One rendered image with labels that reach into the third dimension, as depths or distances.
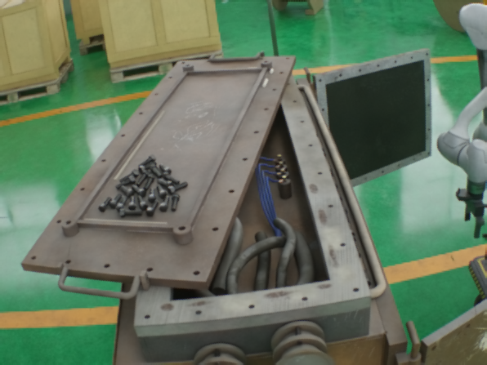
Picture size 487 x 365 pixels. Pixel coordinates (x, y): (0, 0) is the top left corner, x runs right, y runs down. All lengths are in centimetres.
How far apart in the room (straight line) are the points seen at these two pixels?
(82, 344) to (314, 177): 196
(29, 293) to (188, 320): 257
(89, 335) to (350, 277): 221
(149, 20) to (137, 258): 517
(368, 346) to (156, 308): 44
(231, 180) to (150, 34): 496
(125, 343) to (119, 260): 18
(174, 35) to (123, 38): 53
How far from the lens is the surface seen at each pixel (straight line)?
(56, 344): 326
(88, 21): 785
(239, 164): 159
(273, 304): 117
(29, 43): 671
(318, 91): 251
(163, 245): 134
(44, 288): 368
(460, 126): 243
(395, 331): 125
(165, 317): 118
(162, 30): 637
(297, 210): 163
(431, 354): 127
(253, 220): 161
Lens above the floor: 211
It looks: 29 degrees down
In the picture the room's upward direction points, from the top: 8 degrees counter-clockwise
